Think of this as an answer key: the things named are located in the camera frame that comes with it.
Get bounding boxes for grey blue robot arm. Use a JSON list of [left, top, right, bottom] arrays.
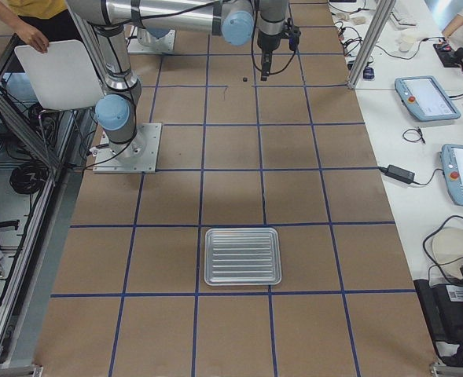
[[67, 1, 301, 98]]

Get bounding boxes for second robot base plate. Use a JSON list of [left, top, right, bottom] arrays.
[[127, 28, 175, 55]]

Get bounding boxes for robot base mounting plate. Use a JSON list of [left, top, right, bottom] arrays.
[[92, 123, 162, 174]]

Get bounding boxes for aluminium frame post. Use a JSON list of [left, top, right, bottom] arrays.
[[347, 0, 396, 90]]

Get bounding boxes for person's hand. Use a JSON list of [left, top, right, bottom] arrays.
[[16, 21, 50, 53]]

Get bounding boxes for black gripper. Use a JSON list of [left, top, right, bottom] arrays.
[[258, 32, 300, 82]]

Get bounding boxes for white plastic board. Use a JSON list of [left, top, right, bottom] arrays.
[[14, 40, 104, 111]]

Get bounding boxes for coiled black cables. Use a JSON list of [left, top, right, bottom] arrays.
[[9, 159, 50, 196]]

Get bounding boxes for ribbed silver metal tray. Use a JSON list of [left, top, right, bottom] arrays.
[[204, 228, 282, 286]]

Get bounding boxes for round beige disc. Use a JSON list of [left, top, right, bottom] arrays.
[[432, 228, 463, 280]]

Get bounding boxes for white cup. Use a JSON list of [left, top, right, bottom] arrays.
[[398, 34, 417, 53]]

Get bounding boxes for upper blue teach pendant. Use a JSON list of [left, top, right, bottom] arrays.
[[395, 75, 461, 122]]

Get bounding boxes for small black cable loop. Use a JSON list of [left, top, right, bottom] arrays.
[[402, 126, 427, 145]]

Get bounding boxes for black power adapter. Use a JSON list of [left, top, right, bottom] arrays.
[[378, 164, 415, 185]]

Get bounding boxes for black case with label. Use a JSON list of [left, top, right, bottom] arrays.
[[413, 266, 463, 368]]

